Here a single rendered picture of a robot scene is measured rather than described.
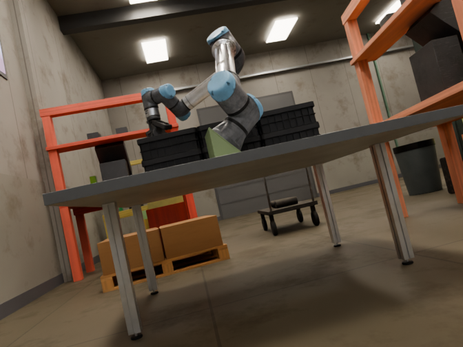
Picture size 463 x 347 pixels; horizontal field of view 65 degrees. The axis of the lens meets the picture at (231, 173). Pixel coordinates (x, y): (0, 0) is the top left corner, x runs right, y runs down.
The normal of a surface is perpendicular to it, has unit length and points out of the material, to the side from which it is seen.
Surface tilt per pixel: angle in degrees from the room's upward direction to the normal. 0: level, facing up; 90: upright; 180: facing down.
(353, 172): 90
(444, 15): 90
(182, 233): 90
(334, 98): 90
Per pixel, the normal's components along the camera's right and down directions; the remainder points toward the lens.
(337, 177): 0.12, -0.10
